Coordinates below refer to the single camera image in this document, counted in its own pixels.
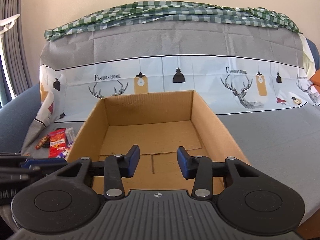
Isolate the green checkered cloth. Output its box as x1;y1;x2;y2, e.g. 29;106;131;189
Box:
44;1;301;41

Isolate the grey window curtain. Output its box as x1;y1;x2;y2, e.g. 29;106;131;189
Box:
1;0;32;95

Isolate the small red yellow candy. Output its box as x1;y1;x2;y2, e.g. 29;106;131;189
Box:
35;135;50;150

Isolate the purple snack packet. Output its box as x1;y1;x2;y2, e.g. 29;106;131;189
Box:
57;142;73;159

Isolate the open cardboard box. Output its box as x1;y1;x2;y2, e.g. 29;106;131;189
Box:
67;91;247;191

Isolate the grey deer print sofa cover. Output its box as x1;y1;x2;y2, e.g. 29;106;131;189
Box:
22;21;319;218

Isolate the orange cushion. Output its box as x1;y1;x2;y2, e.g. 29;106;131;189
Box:
310;69;320;93

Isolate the red spicy strips snack pack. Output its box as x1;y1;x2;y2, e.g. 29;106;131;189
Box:
49;128;67;158

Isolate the silver foil stick packet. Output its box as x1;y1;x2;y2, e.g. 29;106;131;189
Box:
65;127;75;143

